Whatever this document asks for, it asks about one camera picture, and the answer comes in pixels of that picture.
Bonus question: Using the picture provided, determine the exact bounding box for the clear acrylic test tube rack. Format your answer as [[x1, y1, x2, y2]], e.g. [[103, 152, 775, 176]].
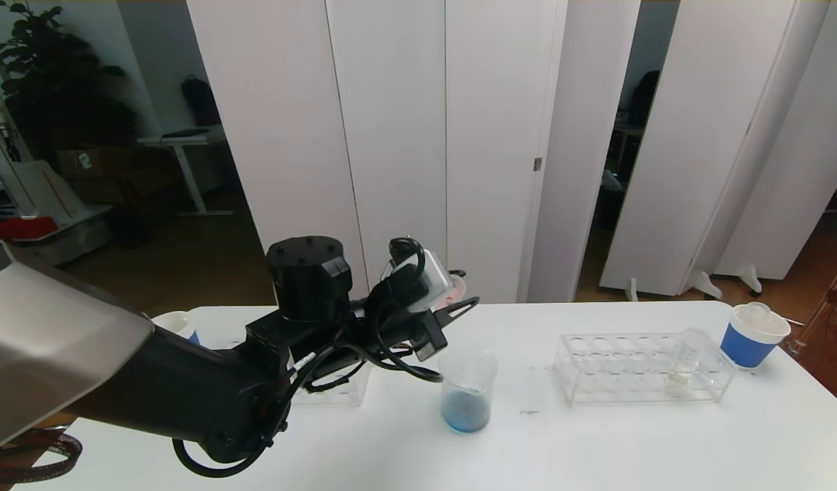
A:
[[553, 332, 737, 406], [292, 360, 372, 408]]

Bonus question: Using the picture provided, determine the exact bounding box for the clear glass beaker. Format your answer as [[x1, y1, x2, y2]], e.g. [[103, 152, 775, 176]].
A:
[[437, 345, 499, 435]]

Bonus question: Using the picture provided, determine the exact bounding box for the yellow liquid test tube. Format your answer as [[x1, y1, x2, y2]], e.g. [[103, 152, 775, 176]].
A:
[[666, 328, 708, 398]]

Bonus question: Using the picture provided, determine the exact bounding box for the white partition panel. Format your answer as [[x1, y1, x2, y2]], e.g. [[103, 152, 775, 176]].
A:
[[599, 0, 832, 303], [186, 0, 641, 306], [691, 0, 837, 296]]

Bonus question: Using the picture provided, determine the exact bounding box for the white blue paper cup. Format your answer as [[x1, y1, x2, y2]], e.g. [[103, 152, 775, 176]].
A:
[[152, 311, 201, 346], [720, 305, 791, 370]]

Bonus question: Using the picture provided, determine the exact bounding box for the white office desk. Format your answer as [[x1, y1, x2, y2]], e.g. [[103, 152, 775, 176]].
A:
[[137, 126, 233, 218]]

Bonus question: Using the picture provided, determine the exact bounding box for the black backpack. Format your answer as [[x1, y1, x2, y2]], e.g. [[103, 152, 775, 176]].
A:
[[180, 75, 222, 128]]

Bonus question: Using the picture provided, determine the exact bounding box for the black chair backrest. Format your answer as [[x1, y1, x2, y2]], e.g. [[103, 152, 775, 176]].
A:
[[626, 70, 661, 129]]

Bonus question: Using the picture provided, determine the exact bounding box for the brown cardboard box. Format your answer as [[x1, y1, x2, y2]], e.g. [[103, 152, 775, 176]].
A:
[[55, 145, 136, 181]]

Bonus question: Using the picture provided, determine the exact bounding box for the white machine with base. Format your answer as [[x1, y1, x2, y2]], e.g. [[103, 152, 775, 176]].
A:
[[0, 61, 112, 267]]

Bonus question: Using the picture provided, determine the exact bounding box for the red plastic box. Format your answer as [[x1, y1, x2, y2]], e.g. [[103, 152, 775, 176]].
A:
[[0, 216, 57, 241]]

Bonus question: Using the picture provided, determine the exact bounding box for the dark green potted plant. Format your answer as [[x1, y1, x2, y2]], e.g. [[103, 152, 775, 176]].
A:
[[0, 0, 136, 161]]

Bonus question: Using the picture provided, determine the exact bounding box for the brown metal stand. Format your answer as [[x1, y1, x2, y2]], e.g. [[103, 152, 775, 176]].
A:
[[787, 247, 837, 410]]

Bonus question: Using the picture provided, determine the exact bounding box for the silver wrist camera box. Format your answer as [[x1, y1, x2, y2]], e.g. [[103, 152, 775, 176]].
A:
[[381, 248, 454, 314]]

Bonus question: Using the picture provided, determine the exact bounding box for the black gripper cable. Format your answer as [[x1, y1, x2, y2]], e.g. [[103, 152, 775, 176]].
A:
[[302, 235, 445, 393]]

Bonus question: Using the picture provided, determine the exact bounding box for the black braided cable sleeve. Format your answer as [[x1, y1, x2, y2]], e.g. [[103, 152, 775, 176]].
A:
[[0, 428, 83, 486]]

